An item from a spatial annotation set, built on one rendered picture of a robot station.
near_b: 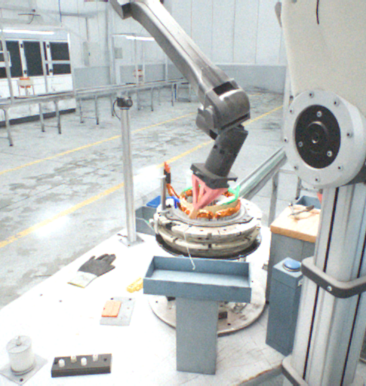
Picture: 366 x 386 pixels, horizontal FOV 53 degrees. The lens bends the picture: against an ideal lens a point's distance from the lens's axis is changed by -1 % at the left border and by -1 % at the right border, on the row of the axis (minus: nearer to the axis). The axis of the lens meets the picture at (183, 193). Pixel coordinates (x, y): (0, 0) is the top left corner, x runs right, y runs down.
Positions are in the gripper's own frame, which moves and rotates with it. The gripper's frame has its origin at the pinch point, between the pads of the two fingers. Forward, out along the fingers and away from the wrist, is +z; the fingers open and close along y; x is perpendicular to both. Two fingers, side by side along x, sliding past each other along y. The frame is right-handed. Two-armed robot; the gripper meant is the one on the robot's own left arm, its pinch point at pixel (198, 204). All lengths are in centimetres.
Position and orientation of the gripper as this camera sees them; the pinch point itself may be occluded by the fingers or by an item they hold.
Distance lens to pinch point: 84.4
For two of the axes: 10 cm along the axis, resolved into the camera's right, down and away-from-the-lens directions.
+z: -3.8, 8.4, 3.9
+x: 6.6, 5.4, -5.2
